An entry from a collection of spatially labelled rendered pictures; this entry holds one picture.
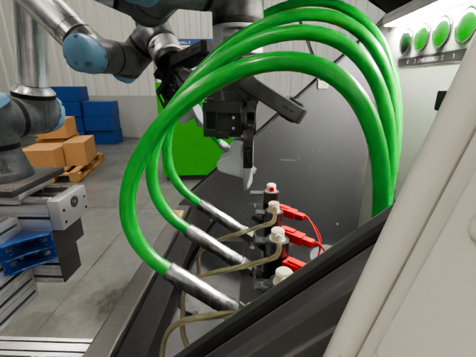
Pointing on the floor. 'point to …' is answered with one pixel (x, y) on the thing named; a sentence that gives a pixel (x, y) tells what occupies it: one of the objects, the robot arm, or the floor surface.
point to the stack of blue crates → (91, 114)
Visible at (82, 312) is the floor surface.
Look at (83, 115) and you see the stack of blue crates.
